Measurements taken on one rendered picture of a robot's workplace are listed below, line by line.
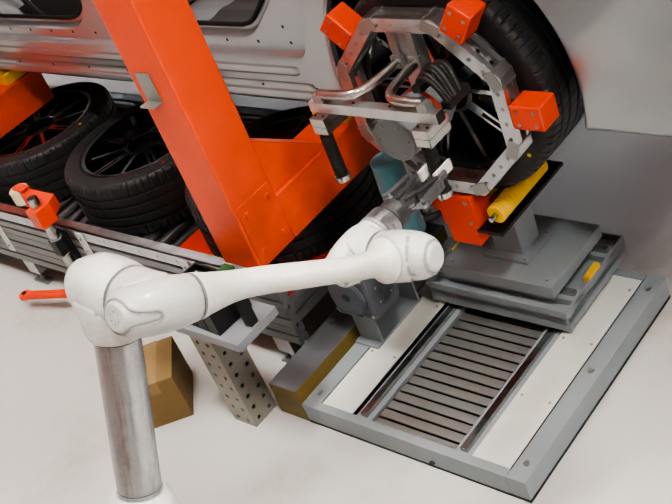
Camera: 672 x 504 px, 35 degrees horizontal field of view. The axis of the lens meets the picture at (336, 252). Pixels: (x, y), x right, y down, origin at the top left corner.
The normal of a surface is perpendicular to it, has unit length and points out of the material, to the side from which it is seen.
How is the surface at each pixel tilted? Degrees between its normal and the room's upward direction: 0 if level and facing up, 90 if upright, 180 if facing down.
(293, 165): 90
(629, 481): 0
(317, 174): 90
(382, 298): 90
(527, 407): 0
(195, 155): 90
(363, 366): 0
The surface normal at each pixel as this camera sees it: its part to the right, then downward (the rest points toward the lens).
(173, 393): 0.12, 0.55
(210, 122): 0.74, 0.16
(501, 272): -0.33, -0.77
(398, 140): -0.59, 0.62
